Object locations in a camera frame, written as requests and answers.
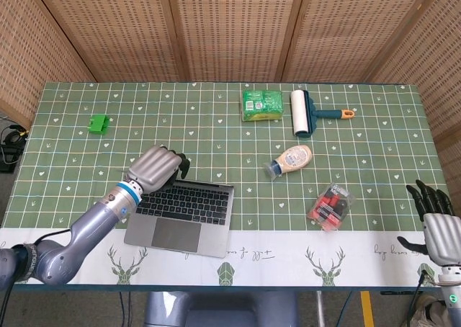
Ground red black packaged tool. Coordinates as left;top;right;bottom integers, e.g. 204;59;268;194
307;182;356;231

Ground black cables on floor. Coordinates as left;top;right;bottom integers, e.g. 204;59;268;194
0;116;30;173

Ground beige sauce squeeze bottle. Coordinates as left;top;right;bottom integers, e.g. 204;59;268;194
264;144;313;180

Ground green grid tablecloth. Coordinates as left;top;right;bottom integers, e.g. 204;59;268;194
0;81;461;287

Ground silver laptop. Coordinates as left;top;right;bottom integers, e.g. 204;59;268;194
123;174;235;259

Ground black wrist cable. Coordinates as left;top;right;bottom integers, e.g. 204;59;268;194
405;269;433;327

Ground green plastic block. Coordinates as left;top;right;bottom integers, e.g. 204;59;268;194
89;114;112;137

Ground teal lint roller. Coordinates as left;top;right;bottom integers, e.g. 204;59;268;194
290;89;357;138

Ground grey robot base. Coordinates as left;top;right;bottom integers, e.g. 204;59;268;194
143;290;300;327

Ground green sponge pack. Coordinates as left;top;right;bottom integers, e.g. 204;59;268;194
241;89;284;122

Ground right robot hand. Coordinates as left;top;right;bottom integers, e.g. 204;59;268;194
396;179;461;270

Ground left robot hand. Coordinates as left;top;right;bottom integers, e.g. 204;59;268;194
123;145;191;194

